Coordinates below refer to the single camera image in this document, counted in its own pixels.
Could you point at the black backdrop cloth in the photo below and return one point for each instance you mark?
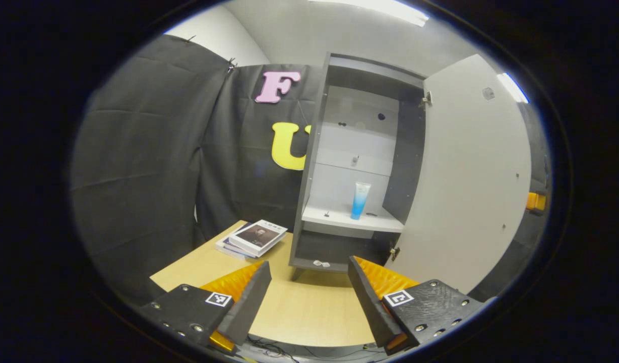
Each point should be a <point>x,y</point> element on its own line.
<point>138,151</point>

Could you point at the metal door hinge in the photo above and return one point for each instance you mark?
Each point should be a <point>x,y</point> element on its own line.
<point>394,252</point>
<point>426,99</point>

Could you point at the plain white book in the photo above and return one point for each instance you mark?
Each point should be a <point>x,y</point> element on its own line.
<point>221,245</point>

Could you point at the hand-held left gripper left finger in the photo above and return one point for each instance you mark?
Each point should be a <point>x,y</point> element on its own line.
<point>249,302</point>

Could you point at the ceiling light panel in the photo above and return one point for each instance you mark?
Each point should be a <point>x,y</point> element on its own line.
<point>512,88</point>
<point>375,9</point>

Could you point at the dark grey cabinet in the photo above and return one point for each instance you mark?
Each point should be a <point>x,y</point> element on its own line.
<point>334,249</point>

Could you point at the white portrait cover book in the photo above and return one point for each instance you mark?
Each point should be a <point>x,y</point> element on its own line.
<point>259,236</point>

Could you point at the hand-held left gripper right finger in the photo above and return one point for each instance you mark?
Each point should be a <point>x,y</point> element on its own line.
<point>372,307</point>

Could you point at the blue and white bottle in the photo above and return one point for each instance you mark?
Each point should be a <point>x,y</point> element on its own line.
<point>360,201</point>

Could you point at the dark blue book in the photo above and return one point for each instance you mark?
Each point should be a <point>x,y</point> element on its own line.
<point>229,248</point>

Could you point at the light grey cabinet door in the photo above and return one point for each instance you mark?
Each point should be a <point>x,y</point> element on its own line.
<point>466,176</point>

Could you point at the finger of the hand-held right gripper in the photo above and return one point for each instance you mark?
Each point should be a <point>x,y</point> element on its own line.
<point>535,201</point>

